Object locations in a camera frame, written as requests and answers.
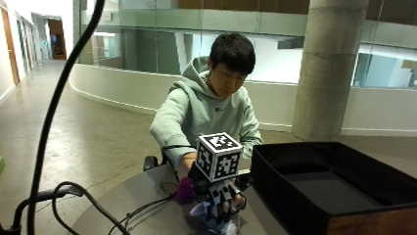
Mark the purple soft object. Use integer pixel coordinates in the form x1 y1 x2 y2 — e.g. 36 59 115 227
175 176 198 206

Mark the large black storage box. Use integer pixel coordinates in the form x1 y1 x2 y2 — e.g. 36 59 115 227
250 140 417 235

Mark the looping black cable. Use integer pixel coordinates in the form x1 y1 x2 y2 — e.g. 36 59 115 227
51 180 132 235

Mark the grey metal stand tube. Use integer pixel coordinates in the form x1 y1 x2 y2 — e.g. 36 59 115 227
0 185 86 235

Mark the white cube with black markers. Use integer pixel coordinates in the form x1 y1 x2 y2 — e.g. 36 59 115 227
195 131 244 183

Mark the brown wooden door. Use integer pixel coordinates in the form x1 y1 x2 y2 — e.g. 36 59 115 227
0 5 23 86

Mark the thin black sleeve cable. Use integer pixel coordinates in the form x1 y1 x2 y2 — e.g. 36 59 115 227
160 144 199 165

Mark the black chair armrest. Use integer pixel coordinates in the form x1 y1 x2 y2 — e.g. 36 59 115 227
143 155 160 172

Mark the glass balustrade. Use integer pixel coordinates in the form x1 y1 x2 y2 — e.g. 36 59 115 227
78 0 417 90

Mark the pale blue plastic bag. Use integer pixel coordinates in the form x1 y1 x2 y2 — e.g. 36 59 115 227
190 201 242 235

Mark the the person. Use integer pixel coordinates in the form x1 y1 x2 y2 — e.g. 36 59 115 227
150 32 266 179

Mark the thick black cable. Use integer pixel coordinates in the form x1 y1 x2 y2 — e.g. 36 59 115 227
27 0 107 235

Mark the grey concrete pillar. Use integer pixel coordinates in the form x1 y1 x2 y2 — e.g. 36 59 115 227
290 0 372 142

